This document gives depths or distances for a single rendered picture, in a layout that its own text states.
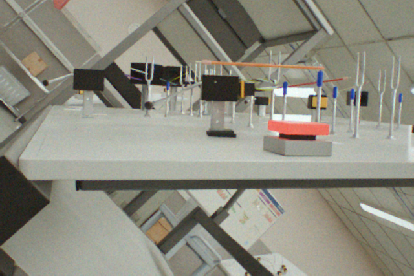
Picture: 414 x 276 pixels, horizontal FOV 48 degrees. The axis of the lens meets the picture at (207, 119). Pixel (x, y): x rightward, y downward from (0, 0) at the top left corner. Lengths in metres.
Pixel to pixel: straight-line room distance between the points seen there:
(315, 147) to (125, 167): 0.20
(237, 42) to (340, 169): 1.39
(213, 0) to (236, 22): 0.12
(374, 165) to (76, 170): 0.29
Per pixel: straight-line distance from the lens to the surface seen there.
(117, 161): 0.40
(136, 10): 8.47
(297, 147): 0.49
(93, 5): 8.39
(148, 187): 0.56
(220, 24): 1.81
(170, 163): 0.41
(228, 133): 0.66
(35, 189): 0.40
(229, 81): 0.71
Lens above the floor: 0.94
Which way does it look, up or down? 10 degrees up
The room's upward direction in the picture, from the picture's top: 48 degrees clockwise
